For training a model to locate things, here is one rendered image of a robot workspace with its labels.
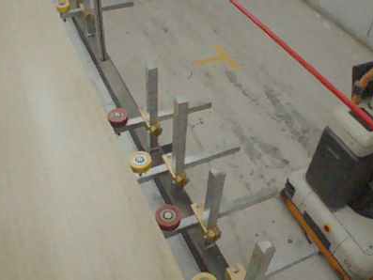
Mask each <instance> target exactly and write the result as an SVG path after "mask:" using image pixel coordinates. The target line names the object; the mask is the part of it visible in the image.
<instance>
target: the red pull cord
mask: <svg viewBox="0 0 373 280"><path fill-rule="evenodd" d="M228 1H229V2H231V3H232V4H233V5H234V6H235V7H236V8H238V9H239V10H240V11H241V12H242V13H243V14H245V15H246V17H248V18H249V19H250V21H253V22H254V23H255V24H256V25H257V26H258V27H259V28H261V29H262V31H263V32H266V34H267V35H268V36H270V38H272V39H273V40H274V41H275V42H276V43H278V44H279V45H280V46H281V47H282V48H283V49H284V50H286V52H288V53H289V55H292V56H293V58H294V59H296V60H297V61H298V62H299V63H301V65H302V66H303V67H304V68H306V69H307V70H308V71H309V72H310V73H312V75H314V76H315V78H316V79H319V81H320V82H321V83H322V84H323V85H324V86H326V87H327V88H328V89H329V90H330V91H332V92H333V94H334V95H336V97H337V98H338V99H340V100H341V101H342V102H344V103H345V104H346V105H347V106H348V107H349V109H350V110H352V111H353V113H354V114H357V116H358V117H359V118H360V119H361V120H363V121H364V122H365V123H366V125H367V126H370V128H371V129H372V130H373V119H372V118H370V117H369V116H368V115H367V114H365V113H364V111H362V110H361V109H360V108H359V107H357V105H356V104H355V103H353V102H352V101H351V100H350V99H348V98H347V96H346V95H343V93H342V92H341V91H340V90H339V89H337V88H336V87H335V86H334V85H333V84H331V83H330V82H329V80H326V78H325V77H324V76H323V75H321V74H320V73H319V72H318V71H317V70H315V68H313V67H312V66H311V65H310V64H308V63H307V61H306V60H303V58H302V57H301V56H300V55H298V54H297V53H296V52H295V51H293V50H292V48H290V47H289V46H288V45H287V44H285V42H284V41H283V40H281V39H280V38H279V37H277V36H276V35H275V34H274V33H273V32H272V31H271V30H270V28H268V27H267V26H266V25H265V24H263V23H262V22H261V21H259V20H258V19H257V17H254V15H253V14H252V13H250V12H249V11H248V10H247V9H246V8H245V7H243V6H242V5H241V4H240V3H238V2H237V1H236V0H228Z"/></svg>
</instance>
